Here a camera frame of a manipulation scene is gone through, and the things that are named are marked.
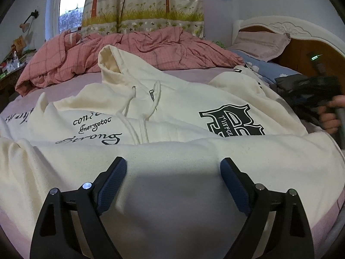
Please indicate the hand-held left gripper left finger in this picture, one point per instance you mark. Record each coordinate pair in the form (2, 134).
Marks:
(113, 183)

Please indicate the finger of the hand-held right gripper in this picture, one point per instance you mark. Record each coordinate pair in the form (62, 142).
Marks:
(304, 94)

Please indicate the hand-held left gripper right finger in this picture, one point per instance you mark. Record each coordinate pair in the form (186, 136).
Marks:
(234, 186)

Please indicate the cream printed hoodie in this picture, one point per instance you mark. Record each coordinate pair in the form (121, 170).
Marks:
(175, 151)

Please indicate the person's right hand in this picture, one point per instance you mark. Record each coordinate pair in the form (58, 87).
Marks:
(330, 118)

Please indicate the white and wooden headboard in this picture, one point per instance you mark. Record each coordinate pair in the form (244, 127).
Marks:
(296, 55)

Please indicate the blue patterned pillow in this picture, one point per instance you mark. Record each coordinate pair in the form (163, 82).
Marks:
(272, 68)

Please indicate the pink pillow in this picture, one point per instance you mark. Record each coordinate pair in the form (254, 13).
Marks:
(258, 44)

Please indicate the green cloth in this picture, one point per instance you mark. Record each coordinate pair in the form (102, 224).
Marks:
(218, 44)

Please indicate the pink bed sheet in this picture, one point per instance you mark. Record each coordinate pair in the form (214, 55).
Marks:
(62, 86)

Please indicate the pink plaid quilt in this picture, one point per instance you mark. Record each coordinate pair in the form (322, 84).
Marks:
(161, 51)

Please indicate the tree print curtain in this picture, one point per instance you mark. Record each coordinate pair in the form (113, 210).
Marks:
(140, 5)

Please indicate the white framed window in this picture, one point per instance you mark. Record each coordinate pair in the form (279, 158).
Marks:
(70, 5)

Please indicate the wall desk lamp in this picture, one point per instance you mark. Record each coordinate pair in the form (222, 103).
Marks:
(25, 26)

